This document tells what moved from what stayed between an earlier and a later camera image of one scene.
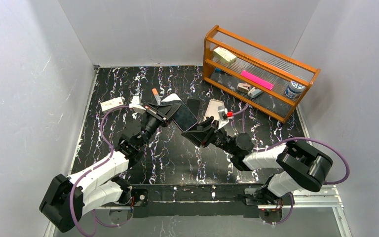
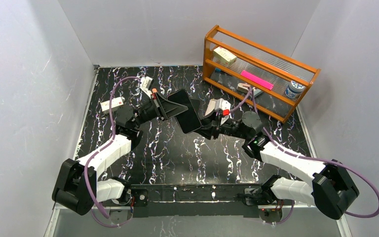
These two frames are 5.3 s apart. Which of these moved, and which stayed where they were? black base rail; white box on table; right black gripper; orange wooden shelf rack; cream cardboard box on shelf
Moved: right black gripper
Stayed: black base rail; white box on table; cream cardboard box on shelf; orange wooden shelf rack
